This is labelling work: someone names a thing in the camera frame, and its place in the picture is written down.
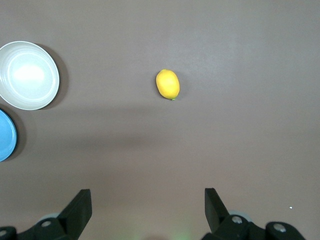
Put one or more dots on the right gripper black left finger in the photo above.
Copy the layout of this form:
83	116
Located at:
72	217

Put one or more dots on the beige round plate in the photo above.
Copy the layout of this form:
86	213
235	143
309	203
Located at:
27	75

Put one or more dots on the yellow lemon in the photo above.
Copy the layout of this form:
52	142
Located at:
167	83

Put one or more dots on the blue round plate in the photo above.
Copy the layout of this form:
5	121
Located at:
6	136

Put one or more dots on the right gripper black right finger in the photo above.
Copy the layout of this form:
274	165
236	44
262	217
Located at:
217	215

